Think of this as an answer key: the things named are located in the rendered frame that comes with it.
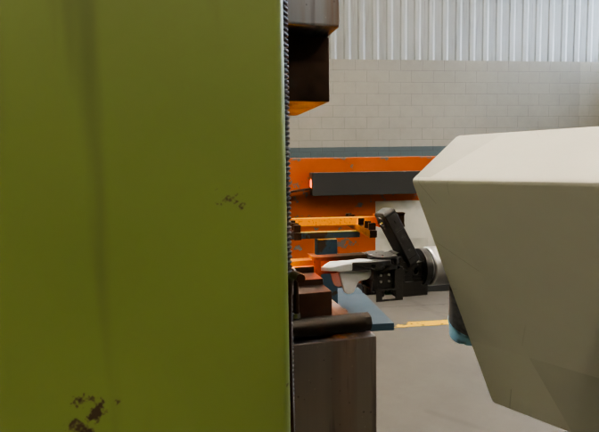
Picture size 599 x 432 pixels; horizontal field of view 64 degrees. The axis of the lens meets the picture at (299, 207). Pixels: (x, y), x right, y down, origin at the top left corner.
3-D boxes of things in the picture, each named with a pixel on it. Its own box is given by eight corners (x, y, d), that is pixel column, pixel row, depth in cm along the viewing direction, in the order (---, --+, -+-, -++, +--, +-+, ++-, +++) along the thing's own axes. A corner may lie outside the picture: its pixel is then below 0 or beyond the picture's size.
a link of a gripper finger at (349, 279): (328, 298, 83) (374, 292, 87) (327, 264, 82) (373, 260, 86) (320, 295, 86) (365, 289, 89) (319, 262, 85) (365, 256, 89)
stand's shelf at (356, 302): (357, 292, 171) (357, 287, 171) (394, 330, 132) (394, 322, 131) (273, 297, 167) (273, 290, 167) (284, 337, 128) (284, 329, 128)
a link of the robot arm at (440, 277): (455, 248, 90) (432, 242, 97) (433, 250, 88) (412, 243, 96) (455, 289, 90) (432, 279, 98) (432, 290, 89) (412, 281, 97)
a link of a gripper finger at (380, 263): (356, 273, 83) (399, 267, 87) (356, 264, 83) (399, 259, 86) (343, 267, 88) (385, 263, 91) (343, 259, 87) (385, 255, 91)
